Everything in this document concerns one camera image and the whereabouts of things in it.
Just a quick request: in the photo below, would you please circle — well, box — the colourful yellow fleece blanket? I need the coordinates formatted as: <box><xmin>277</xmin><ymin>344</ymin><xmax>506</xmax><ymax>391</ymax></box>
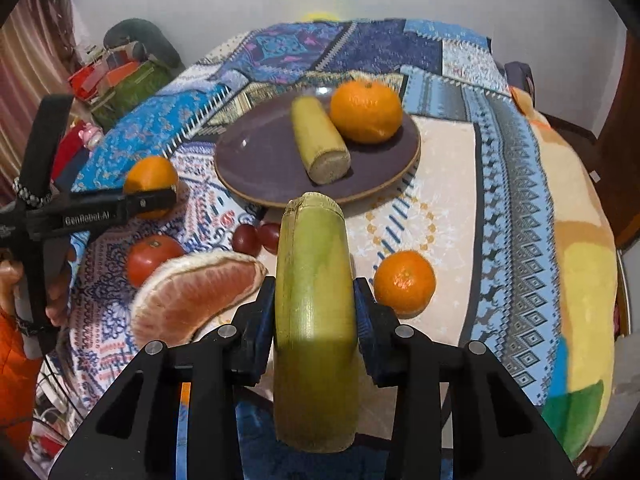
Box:
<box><xmin>510</xmin><ymin>87</ymin><xmax>618</xmax><ymax>460</ymax></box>

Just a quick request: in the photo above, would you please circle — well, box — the green and red clutter pile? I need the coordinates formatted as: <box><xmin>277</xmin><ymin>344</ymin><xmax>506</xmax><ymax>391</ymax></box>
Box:
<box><xmin>67</xmin><ymin>41</ymin><xmax>172</xmax><ymax>131</ymax></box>

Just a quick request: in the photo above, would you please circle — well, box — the short yellow sugarcane piece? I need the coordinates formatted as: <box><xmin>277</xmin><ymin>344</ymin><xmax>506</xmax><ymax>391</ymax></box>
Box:
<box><xmin>291</xmin><ymin>96</ymin><xmax>350</xmax><ymax>185</ymax></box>

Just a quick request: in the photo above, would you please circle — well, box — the patchwork blue patterned bedspread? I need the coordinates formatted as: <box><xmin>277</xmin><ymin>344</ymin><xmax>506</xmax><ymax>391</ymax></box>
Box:
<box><xmin>62</xmin><ymin>18</ymin><xmax>570</xmax><ymax>437</ymax></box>

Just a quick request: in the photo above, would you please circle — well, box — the person's left hand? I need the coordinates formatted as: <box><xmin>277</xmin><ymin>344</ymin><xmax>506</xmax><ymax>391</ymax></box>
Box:
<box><xmin>0</xmin><ymin>257</ymin><xmax>74</xmax><ymax>328</ymax></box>

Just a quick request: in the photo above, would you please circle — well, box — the red tomato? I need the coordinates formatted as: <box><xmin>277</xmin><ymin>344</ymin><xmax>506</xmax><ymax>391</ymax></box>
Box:
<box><xmin>126</xmin><ymin>234</ymin><xmax>184</xmax><ymax>288</ymax></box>

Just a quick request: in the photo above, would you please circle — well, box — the small orange mandarin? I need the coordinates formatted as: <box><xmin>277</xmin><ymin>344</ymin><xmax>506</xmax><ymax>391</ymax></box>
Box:
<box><xmin>373</xmin><ymin>250</ymin><xmax>436</xmax><ymax>318</ymax></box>

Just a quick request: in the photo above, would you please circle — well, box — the dark red grape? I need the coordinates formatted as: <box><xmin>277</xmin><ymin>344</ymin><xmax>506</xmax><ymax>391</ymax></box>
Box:
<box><xmin>231</xmin><ymin>223</ymin><xmax>262</xmax><ymax>257</ymax></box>
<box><xmin>257</xmin><ymin>222</ymin><xmax>280</xmax><ymax>255</ymax></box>

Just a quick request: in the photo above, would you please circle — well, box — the orange sleeve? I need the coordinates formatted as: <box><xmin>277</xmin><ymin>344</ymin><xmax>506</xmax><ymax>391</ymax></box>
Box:
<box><xmin>0</xmin><ymin>312</ymin><xmax>41</xmax><ymax>456</ymax></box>

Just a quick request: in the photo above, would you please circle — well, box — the dark green plush cushion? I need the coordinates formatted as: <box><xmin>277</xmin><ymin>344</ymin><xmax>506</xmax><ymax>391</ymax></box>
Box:
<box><xmin>103</xmin><ymin>18</ymin><xmax>184</xmax><ymax>76</ymax></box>

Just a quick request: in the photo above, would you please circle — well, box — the large orange on plate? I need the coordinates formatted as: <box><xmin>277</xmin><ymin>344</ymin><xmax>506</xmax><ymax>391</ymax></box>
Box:
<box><xmin>329</xmin><ymin>79</ymin><xmax>404</xmax><ymax>144</ymax></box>

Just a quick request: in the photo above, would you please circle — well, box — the striped pink curtain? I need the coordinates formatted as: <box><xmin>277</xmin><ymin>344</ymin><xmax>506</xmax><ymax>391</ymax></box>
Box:
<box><xmin>1</xmin><ymin>0</ymin><xmax>78</xmax><ymax>205</ymax></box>

